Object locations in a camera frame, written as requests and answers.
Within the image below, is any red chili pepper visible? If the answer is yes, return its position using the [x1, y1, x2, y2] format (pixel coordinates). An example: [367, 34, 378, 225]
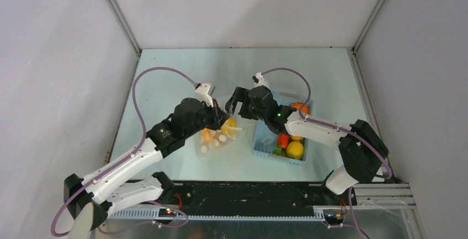
[277, 133, 290, 150]

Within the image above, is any right circuit board with leds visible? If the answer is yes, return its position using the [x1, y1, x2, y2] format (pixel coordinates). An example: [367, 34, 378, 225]
[323, 214, 345, 229]

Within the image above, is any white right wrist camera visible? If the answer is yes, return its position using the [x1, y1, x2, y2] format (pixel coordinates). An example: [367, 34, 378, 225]
[252, 72, 270, 89]

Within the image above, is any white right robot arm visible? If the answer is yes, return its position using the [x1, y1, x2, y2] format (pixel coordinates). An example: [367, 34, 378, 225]
[225, 86, 389, 205]

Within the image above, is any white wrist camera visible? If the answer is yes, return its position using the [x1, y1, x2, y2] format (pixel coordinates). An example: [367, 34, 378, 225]
[252, 72, 270, 89]
[194, 81, 215, 107]

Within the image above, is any yellow lemon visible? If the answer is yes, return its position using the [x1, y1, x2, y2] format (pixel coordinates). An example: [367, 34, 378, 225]
[285, 141, 304, 160]

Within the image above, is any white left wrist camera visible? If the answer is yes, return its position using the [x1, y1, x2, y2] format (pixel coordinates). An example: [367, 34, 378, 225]
[194, 81, 215, 107]

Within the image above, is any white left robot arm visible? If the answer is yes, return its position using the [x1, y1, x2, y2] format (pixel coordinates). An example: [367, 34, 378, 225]
[64, 98, 230, 229]

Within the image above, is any circuit board with leds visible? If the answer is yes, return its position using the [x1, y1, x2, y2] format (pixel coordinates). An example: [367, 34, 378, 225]
[323, 214, 345, 229]
[157, 208, 179, 219]

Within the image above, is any light blue plastic basket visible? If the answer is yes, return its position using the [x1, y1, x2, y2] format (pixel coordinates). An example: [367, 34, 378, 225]
[253, 90, 313, 165]

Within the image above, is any left circuit board with leds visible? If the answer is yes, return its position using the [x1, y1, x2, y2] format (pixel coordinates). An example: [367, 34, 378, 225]
[157, 208, 179, 219]

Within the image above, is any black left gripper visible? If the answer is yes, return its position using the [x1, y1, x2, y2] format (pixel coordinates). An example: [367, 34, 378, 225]
[183, 97, 230, 139]

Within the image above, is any green pepper stem piece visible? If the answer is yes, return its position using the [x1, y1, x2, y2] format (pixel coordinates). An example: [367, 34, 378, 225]
[272, 146, 287, 157]

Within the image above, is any clear dotted zip top bag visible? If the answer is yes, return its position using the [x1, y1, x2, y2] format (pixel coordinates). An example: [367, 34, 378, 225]
[195, 114, 255, 157]

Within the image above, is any orange yellow bell pepper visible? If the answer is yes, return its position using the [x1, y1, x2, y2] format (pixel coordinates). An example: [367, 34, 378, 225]
[201, 129, 216, 143]

